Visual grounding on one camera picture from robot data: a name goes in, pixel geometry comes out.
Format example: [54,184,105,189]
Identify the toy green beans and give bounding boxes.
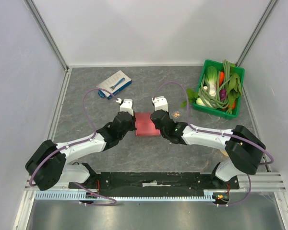
[197,60,232,109]

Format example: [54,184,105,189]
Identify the small plastic snack packet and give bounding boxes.
[172,111,180,118]

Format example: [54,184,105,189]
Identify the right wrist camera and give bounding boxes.
[152,96,168,112]

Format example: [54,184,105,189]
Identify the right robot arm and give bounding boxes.
[150,110,265,182]

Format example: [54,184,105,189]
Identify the toy bok choy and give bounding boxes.
[187,66,218,109]

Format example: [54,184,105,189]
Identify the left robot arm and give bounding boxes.
[25,112,136,191]

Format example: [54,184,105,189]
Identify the slotted cable duct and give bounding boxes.
[35,190,245,201]

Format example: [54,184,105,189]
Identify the blue razor box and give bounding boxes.
[96,70,132,99]

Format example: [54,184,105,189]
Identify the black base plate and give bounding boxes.
[82,172,240,197]

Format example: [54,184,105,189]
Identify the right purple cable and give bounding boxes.
[153,81,275,207]

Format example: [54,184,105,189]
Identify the masking tape roll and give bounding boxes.
[220,150,228,157]

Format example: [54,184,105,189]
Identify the toy spinach leaf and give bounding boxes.
[226,72,242,106]

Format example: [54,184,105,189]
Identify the purple cable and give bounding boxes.
[153,81,275,207]
[28,88,123,206]

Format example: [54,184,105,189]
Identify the pink paper box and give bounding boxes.
[135,113,160,137]

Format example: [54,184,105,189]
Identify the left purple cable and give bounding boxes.
[28,88,123,206]

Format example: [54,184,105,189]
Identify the toy carrot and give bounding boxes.
[219,71,225,87]

